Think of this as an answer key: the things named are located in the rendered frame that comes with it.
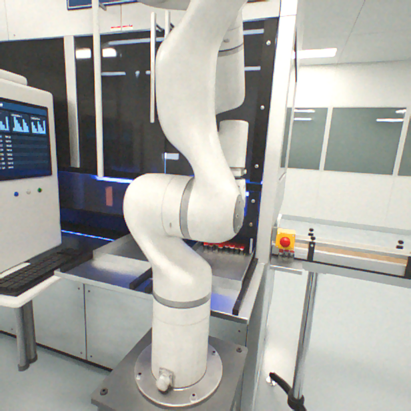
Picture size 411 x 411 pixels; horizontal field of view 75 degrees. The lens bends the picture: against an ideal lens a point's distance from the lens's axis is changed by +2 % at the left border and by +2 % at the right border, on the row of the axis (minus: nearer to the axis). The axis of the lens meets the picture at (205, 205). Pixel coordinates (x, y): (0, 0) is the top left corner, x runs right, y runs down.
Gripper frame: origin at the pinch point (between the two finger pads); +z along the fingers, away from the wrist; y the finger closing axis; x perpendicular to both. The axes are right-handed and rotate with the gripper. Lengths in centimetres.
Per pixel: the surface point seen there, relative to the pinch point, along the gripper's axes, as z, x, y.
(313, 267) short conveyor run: 24, -39, -31
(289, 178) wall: 26, -488, -9
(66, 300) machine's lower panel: 66, -28, 97
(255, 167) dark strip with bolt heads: -17.3, -28.2, -3.6
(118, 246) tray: 22, -17, 53
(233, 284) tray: 20.6, -2.0, -3.6
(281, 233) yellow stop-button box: 7.9, -27.5, -16.4
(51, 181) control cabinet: -4, -19, 92
